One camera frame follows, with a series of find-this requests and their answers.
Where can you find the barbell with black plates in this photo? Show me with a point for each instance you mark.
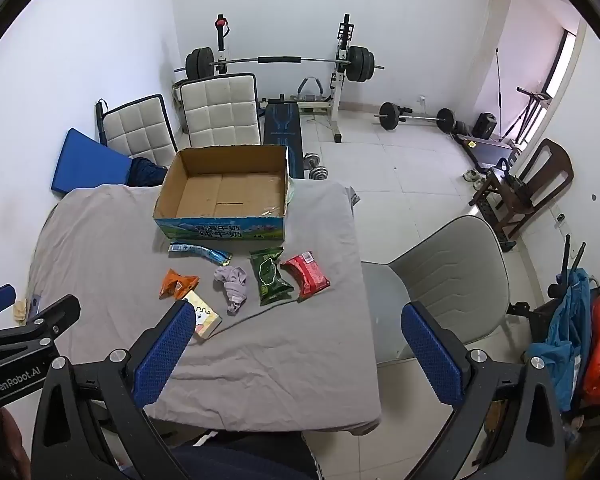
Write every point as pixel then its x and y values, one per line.
pixel 280 59

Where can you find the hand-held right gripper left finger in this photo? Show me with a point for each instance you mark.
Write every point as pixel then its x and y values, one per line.
pixel 165 355

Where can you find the chrome dumbbell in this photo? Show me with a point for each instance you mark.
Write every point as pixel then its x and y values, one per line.
pixel 319 173
pixel 313 158

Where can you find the purple sock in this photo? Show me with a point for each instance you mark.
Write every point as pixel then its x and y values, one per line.
pixel 232 285

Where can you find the black metal stand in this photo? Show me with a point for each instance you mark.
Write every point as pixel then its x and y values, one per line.
pixel 530 105

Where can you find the brown wooden chair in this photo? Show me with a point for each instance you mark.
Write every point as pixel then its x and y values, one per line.
pixel 555 170

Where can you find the blue snack packet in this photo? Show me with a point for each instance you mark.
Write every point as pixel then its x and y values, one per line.
pixel 200 251

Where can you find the green snack packet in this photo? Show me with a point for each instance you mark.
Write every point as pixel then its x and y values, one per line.
pixel 270 277

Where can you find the window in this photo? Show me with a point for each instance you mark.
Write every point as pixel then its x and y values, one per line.
pixel 567 70

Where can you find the grey office chair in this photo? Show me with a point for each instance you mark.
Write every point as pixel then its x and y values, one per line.
pixel 455 270

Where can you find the black exercise machine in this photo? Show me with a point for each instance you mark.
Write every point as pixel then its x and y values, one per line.
pixel 485 152

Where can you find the dark blue cloth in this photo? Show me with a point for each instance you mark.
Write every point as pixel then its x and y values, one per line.
pixel 147 172

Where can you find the pair of shoes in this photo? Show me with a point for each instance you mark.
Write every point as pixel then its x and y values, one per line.
pixel 474 179

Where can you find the red snack packet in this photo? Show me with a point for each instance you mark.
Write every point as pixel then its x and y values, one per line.
pixel 305 275

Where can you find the blue bag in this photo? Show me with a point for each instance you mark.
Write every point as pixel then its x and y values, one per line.
pixel 570 320

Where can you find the white barbell rack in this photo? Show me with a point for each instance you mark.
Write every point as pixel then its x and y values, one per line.
pixel 338 105

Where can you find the black speaker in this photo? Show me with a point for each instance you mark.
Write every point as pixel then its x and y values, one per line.
pixel 487 126

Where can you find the large white quilted chair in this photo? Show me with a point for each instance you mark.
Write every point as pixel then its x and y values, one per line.
pixel 220 110

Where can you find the cardboard box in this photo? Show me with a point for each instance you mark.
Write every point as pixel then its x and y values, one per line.
pixel 220 195

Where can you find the person's dark clothing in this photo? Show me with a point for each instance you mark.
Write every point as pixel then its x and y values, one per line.
pixel 250 460

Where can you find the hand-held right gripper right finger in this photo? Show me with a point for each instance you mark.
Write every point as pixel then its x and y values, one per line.
pixel 432 355

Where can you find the small white quilted chair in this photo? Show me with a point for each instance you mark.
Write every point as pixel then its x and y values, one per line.
pixel 135 130

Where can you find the thin metal bar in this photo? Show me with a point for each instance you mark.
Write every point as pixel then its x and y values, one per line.
pixel 498 90

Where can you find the orange snack packet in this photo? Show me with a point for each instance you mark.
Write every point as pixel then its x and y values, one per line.
pixel 177 284

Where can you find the blue foam mat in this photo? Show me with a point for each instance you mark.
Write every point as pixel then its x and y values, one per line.
pixel 87 165

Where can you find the black blue weight bench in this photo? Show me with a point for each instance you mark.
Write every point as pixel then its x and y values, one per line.
pixel 282 130

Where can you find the yellow white snack packet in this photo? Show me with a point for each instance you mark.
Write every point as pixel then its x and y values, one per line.
pixel 206 319

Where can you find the short barbell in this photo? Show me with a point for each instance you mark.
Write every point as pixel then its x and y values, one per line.
pixel 420 119

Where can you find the black folded stand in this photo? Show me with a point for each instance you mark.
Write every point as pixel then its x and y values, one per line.
pixel 567 265

